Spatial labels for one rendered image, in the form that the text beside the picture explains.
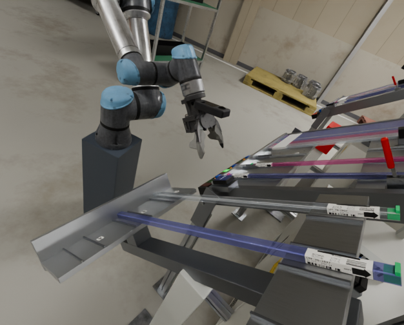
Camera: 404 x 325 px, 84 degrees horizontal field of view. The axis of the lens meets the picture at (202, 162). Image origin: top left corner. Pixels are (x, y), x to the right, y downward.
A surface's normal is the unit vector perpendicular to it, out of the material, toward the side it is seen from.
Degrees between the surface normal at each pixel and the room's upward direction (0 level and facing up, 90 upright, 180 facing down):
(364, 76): 90
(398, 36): 90
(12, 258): 0
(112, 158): 90
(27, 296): 0
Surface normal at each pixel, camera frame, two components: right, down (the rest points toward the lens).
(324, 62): -0.34, 0.51
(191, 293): -0.62, 0.33
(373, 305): 0.31, -0.72
